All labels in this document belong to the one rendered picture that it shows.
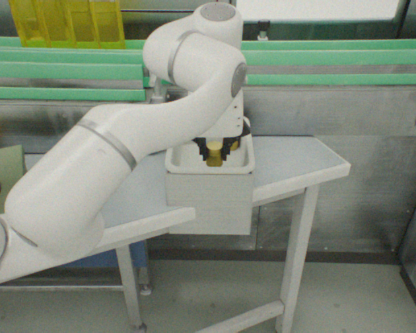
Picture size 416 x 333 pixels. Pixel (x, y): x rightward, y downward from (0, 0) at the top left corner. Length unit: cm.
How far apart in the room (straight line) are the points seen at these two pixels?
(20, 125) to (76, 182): 56
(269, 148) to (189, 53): 50
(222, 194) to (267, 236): 79
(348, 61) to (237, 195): 42
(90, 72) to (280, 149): 47
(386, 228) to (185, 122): 124
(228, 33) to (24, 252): 38
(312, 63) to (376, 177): 60
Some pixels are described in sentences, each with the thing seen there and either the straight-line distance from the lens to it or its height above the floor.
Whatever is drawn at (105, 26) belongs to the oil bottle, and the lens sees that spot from 94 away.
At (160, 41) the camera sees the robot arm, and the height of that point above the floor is 110.
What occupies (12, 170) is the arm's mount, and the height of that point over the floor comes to 83.
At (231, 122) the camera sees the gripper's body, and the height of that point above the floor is 93.
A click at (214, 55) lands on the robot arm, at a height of 109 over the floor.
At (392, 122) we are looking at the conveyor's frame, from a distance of 105.
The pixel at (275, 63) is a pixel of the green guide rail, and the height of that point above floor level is 94.
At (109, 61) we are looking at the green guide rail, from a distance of 93.
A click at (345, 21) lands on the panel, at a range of 111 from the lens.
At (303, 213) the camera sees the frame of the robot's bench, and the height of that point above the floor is 59.
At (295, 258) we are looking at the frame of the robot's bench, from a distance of 113.
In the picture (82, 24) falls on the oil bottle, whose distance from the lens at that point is 96.
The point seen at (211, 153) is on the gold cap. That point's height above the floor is 84.
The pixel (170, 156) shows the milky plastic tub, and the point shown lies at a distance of 74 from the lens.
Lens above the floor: 125
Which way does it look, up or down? 35 degrees down
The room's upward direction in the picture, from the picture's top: straight up
